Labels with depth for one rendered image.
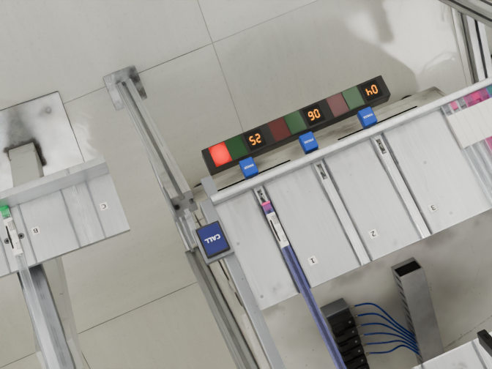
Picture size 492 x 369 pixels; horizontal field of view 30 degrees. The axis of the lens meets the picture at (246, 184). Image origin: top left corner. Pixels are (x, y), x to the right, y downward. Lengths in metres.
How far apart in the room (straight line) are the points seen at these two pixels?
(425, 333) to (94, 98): 0.92
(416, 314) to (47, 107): 0.95
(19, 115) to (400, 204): 0.99
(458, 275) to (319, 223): 0.48
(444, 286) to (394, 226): 0.41
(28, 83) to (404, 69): 0.94
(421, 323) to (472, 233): 0.21
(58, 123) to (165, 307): 0.60
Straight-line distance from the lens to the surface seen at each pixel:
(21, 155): 2.14
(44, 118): 2.18
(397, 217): 1.54
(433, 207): 1.55
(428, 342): 1.91
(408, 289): 1.82
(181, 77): 2.20
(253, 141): 1.56
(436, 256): 1.87
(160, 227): 2.35
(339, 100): 1.59
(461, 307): 1.97
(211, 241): 1.46
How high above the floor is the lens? 2.04
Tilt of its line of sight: 60 degrees down
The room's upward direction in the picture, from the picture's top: 146 degrees clockwise
